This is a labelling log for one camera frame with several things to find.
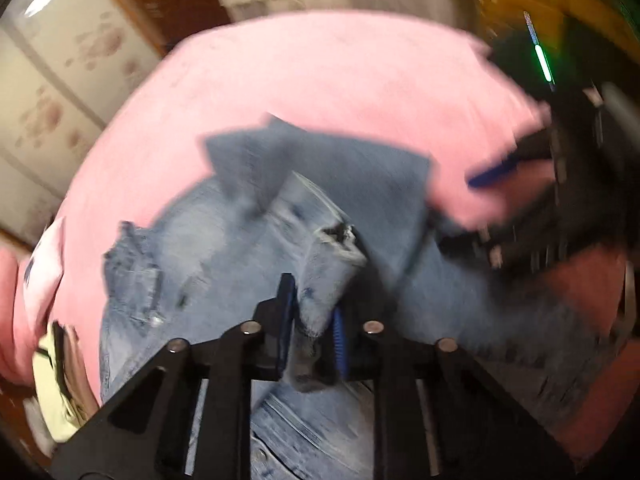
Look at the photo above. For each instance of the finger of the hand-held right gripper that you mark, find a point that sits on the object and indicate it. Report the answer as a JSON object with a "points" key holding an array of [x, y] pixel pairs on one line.
{"points": [[475, 250], [492, 172]]}

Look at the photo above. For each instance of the beige folded cloth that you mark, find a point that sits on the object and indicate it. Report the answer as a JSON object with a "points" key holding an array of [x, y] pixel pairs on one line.
{"points": [[80, 375]]}

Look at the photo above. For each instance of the blue denim jeans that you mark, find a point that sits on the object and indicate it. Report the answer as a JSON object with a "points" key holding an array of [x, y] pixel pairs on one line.
{"points": [[350, 185]]}

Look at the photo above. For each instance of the pale green folded cloth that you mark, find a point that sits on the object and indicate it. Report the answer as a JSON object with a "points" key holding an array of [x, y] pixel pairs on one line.
{"points": [[50, 390]]}

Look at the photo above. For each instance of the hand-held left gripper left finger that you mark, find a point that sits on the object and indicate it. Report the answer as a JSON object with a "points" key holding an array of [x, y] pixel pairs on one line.
{"points": [[286, 312]]}

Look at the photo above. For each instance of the pink fleece blanket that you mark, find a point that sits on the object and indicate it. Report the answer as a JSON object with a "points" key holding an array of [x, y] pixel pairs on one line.
{"points": [[300, 70]]}

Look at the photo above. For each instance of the white pink printed pillow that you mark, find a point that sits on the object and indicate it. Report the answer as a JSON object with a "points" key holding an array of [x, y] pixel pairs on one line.
{"points": [[47, 265]]}

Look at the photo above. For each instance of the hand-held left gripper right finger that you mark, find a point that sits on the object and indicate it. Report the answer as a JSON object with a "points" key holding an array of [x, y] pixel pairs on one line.
{"points": [[340, 340]]}

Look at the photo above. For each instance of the black folded cloth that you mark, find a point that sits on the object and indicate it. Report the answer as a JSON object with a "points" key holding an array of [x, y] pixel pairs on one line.
{"points": [[60, 360]]}

